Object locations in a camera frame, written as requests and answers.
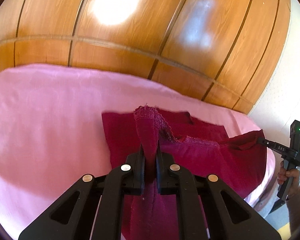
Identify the person's right hand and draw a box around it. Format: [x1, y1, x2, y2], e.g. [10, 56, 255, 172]
[277, 160, 300, 198]

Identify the pink blanket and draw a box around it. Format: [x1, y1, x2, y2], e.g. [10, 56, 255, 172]
[0, 64, 277, 240]

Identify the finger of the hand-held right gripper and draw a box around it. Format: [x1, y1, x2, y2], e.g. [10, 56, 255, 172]
[255, 135, 278, 151]

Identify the dark red cloth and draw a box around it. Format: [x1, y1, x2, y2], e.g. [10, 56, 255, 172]
[101, 102, 268, 240]

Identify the wooden wardrobe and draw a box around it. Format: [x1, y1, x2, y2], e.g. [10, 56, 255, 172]
[0, 0, 292, 117]

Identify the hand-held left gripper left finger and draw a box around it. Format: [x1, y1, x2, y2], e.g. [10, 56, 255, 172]
[18, 145, 146, 240]

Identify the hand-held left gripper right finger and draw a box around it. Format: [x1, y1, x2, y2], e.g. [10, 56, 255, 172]
[155, 150, 282, 240]

